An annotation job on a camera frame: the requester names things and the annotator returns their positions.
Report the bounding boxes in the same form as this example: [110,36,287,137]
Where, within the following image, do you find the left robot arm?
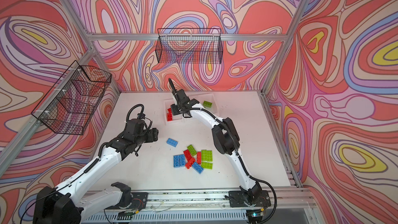
[33,104,159,224]

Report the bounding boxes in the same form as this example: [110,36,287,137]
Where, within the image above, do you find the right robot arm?
[169,79,262,205]

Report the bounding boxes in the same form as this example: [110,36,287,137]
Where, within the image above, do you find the left white bin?
[163,99,182,125]

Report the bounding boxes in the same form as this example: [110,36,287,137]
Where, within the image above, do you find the white bin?
[163,99,182,125]
[194,93,219,115]
[179,96,199,118]

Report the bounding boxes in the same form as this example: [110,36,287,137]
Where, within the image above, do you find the right white bin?
[194,93,219,115]

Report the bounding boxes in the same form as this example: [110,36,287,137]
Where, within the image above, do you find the middle white bin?
[179,96,199,118]

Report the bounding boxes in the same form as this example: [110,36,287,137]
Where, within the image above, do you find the green lego brick tilted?
[187,145,198,156]

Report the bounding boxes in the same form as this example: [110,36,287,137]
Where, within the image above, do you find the red lego brick upright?
[196,151,202,165]

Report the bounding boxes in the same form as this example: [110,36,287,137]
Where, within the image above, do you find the large green lego brick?
[201,150,213,162]

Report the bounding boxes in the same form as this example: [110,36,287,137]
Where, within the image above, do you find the blue lego brick bottom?
[192,162,204,174]

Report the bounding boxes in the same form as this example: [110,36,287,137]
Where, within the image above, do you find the green lego brick bottom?
[201,161,213,170]

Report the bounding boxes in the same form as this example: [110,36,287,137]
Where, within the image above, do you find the black wire basket back wall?
[155,27,223,64]

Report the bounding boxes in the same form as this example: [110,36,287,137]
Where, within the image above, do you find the black wire basket wall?
[31,61,112,135]
[155,27,223,64]

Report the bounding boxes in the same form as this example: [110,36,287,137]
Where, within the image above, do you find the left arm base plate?
[115,192,148,210]

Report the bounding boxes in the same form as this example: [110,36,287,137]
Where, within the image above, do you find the black wire basket left wall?
[31,61,112,135]

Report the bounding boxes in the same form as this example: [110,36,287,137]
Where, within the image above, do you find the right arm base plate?
[225,190,272,208]

